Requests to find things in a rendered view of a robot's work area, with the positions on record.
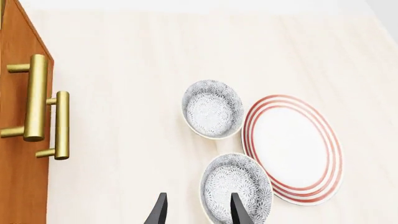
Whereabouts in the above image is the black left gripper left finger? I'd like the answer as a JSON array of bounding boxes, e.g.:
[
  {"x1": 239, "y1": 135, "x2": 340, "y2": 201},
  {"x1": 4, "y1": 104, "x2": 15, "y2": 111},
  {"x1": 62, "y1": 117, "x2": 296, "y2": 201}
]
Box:
[{"x1": 143, "y1": 192, "x2": 168, "y2": 224}]

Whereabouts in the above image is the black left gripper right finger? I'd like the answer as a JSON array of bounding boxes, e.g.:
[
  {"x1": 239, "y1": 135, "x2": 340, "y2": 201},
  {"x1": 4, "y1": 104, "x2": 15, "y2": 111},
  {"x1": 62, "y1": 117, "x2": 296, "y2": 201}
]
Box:
[{"x1": 230, "y1": 192, "x2": 255, "y2": 224}]

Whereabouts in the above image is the wooden cabinet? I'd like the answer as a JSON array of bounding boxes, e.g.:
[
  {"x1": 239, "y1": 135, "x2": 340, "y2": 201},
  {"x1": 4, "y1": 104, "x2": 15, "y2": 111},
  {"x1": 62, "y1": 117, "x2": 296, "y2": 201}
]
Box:
[{"x1": 0, "y1": 0, "x2": 55, "y2": 224}]

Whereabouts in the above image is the brass drawer handle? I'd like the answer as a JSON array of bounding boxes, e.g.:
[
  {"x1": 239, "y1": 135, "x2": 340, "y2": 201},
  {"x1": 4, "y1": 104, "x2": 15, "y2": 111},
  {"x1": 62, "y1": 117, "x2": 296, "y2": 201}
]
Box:
[
  {"x1": 0, "y1": 54, "x2": 50, "y2": 142},
  {"x1": 35, "y1": 90, "x2": 70, "y2": 161}
]

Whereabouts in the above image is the white plate with red rings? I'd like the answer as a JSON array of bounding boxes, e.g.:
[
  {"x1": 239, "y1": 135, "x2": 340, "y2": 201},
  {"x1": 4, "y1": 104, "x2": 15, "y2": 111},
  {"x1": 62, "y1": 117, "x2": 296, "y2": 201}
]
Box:
[{"x1": 241, "y1": 93, "x2": 345, "y2": 207}]

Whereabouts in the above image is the grey patterned bowl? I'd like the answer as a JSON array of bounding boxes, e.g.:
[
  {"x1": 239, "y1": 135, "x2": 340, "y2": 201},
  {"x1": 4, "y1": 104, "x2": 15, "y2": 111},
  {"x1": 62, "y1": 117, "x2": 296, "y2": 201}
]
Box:
[
  {"x1": 199, "y1": 152, "x2": 275, "y2": 224},
  {"x1": 181, "y1": 79, "x2": 245, "y2": 140}
]

